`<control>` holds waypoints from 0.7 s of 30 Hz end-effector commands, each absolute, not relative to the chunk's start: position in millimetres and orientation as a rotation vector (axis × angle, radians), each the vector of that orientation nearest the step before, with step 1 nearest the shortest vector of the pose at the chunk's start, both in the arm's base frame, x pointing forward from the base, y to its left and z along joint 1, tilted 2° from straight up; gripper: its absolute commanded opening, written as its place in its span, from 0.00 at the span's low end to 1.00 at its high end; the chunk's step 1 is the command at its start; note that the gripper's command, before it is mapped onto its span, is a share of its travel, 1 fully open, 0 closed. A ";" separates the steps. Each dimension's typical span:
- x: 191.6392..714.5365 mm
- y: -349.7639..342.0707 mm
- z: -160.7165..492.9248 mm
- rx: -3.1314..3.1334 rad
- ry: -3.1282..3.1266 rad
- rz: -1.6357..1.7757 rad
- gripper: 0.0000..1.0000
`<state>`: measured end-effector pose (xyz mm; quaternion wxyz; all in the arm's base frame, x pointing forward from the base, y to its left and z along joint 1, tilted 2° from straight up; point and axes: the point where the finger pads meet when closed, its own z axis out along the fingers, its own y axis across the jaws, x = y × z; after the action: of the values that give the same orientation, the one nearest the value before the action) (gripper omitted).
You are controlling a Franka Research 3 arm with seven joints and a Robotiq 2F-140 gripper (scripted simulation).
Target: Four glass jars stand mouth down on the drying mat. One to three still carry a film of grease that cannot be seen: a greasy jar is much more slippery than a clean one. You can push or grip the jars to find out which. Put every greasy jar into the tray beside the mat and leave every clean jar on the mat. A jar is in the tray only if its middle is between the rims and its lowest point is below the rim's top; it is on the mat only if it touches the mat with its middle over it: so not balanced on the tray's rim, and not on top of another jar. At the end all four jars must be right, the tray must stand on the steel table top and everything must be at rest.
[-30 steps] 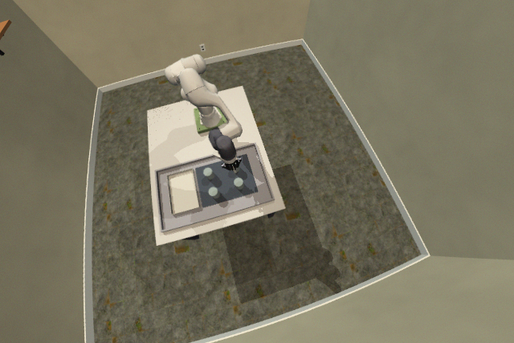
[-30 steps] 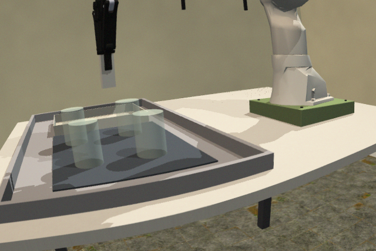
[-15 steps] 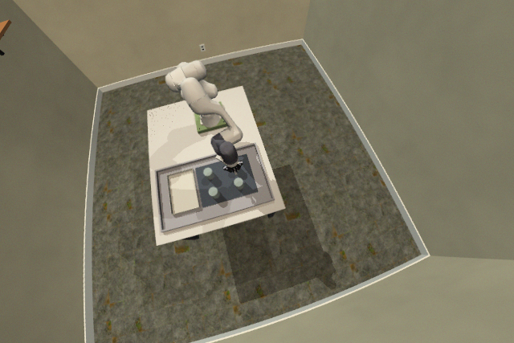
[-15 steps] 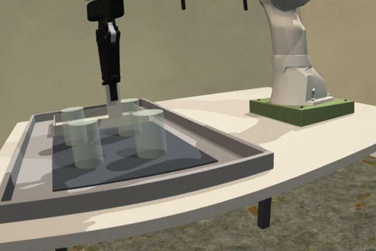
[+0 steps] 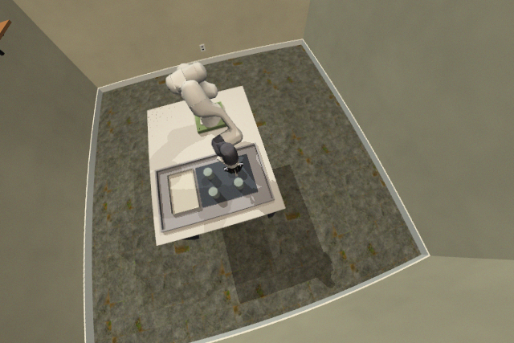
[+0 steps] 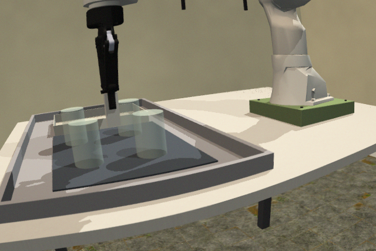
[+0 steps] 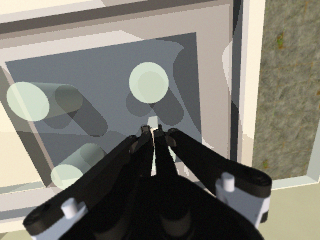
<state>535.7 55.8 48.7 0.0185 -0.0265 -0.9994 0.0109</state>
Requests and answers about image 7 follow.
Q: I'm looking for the clear glass cylinder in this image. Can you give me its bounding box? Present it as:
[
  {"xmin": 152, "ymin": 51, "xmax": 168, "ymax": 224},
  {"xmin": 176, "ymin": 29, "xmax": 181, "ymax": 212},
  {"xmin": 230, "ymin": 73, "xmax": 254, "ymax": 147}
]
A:
[
  {"xmin": 152, "ymin": 128, "xmax": 176, "ymax": 171},
  {"xmin": 129, "ymin": 62, "xmax": 169, "ymax": 103},
  {"xmin": 51, "ymin": 143, "xmax": 104, "ymax": 190},
  {"xmin": 7, "ymin": 82, "xmax": 83, "ymax": 121}
]

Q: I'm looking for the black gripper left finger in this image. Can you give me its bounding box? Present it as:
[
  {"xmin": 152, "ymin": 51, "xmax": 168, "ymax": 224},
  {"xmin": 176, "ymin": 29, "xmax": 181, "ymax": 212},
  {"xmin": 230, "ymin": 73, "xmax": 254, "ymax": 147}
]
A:
[{"xmin": 22, "ymin": 117, "xmax": 154, "ymax": 240}]

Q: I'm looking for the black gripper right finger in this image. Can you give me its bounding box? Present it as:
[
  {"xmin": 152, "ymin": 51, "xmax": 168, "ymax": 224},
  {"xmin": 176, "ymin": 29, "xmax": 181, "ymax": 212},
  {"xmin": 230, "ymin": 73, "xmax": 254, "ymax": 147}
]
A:
[{"xmin": 152, "ymin": 116, "xmax": 272, "ymax": 236}]

